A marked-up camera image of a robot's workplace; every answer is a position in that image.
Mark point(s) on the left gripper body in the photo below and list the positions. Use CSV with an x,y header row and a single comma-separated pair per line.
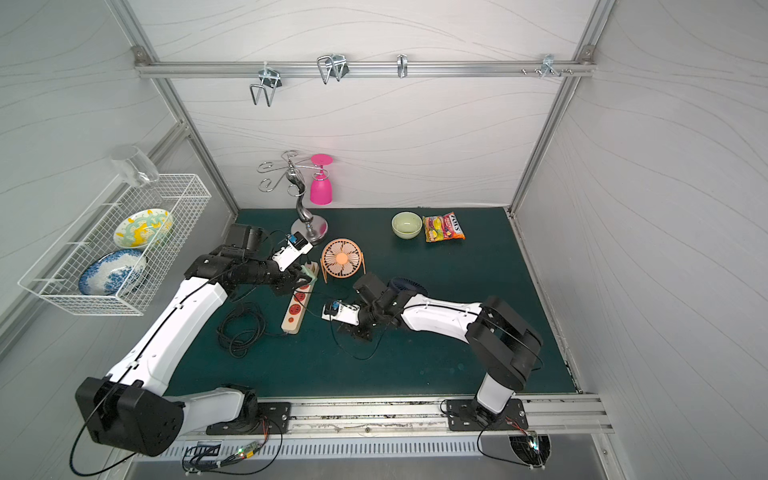
x,y
287,281

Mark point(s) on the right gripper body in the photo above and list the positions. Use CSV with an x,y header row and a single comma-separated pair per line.
x,y
363,318

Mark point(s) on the white power strip red sockets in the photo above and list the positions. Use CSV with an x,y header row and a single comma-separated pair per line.
x,y
296,310

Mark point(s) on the green USB power adapter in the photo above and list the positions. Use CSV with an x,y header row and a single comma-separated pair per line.
x,y
312,275

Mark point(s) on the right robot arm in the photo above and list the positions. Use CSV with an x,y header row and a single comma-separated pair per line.
x,y
503,342

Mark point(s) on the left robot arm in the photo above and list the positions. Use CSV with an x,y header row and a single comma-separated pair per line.
x,y
128,408

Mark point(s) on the navy blue desk fan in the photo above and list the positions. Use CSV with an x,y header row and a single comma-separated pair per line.
x,y
401,284

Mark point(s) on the orange desk fan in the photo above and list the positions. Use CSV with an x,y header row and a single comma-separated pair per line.
x,y
341,259

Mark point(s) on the chrome cup holder stand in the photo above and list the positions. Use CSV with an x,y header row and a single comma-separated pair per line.
x,y
290,167

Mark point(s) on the green ceramic bowl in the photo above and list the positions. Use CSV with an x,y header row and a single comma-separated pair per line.
x,y
406,225

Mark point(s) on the pink plastic goblet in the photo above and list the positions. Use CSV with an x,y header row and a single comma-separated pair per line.
x,y
321,191

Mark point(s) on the colourful candy bag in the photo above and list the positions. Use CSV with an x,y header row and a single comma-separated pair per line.
x,y
440,228

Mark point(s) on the yellow green patterned plate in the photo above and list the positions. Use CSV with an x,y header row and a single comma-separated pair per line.
x,y
143,229

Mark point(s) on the blue white patterned plate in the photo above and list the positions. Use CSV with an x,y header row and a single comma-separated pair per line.
x,y
123,269

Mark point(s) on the clear drinking glass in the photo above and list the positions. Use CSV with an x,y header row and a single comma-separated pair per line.
x,y
134,166

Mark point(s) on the metal hook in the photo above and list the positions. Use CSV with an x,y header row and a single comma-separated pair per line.
x,y
267,83
402,66
548,68
332,66

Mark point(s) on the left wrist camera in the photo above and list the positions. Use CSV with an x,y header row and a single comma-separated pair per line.
x,y
296,245

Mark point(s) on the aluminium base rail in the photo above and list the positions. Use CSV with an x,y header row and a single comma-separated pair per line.
x,y
368,417

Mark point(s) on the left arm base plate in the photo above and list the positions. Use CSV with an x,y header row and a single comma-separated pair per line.
x,y
270,417

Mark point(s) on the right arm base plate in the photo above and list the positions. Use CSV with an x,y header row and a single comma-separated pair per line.
x,y
469,416

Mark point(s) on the white wire basket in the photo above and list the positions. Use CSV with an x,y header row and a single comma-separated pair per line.
x,y
53,277

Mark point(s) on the white slotted cable duct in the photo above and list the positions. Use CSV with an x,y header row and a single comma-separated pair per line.
x,y
362,448

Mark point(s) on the aluminium top rail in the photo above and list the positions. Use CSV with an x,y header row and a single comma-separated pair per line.
x,y
387,69

